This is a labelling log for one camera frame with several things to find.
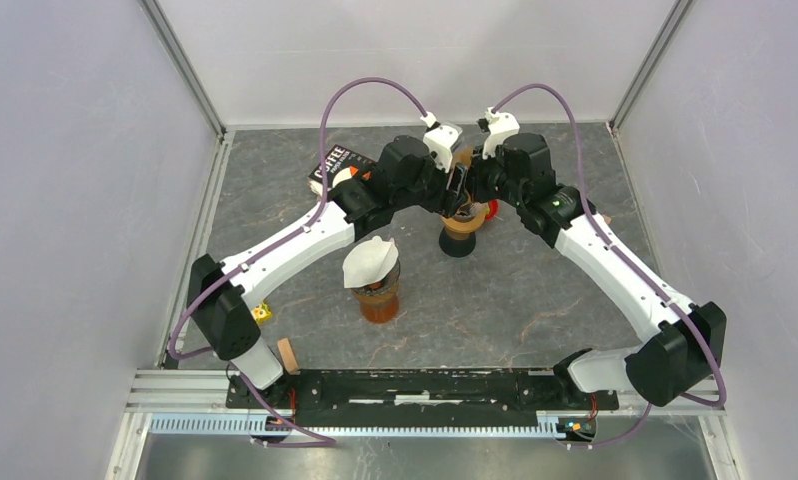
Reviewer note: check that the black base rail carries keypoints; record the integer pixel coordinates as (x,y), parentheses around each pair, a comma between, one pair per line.
(429,397)

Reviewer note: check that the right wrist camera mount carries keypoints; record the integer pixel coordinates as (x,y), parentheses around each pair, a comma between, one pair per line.
(498,126)

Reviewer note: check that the coffee filter box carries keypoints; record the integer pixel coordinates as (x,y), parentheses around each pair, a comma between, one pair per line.
(341,163)

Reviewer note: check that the dark glass dripper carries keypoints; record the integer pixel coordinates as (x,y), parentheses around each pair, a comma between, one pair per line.
(382,286)

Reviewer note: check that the white paper coffee filter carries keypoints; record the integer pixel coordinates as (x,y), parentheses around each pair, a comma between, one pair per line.
(369,262)

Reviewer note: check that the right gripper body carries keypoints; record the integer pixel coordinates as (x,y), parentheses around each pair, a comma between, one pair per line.
(490,181)

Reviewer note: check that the wooden ring holder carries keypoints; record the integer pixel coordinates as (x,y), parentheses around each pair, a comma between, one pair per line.
(465,223)

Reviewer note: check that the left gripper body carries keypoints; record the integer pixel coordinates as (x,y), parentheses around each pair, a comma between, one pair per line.
(434,193)

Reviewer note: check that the single brown paper filter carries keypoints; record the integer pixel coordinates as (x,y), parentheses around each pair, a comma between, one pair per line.
(462,160)

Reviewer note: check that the red curved plastic piece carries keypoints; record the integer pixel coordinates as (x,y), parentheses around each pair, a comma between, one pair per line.
(492,210)

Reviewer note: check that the dark red black dripper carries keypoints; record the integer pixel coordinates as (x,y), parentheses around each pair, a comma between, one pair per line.
(459,247)

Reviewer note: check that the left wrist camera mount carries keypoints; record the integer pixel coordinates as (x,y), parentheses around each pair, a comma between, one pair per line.
(441,139)

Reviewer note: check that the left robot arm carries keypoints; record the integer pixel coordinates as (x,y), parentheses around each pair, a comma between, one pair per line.
(222,294)

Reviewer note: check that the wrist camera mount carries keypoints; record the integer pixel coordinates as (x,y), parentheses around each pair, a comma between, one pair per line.
(441,139)
(498,126)

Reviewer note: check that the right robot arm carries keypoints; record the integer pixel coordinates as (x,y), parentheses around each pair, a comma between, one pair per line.
(680,342)

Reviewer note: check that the amber glass carafe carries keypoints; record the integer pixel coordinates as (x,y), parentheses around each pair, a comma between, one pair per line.
(378,309)

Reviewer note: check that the yellow toy figure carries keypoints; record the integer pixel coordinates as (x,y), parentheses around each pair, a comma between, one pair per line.
(261,313)

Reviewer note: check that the wooden rectangular block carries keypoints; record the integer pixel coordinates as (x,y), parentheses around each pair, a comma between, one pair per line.
(288,357)

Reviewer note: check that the white slotted cable duct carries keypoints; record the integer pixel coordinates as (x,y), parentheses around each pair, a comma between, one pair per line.
(261,425)

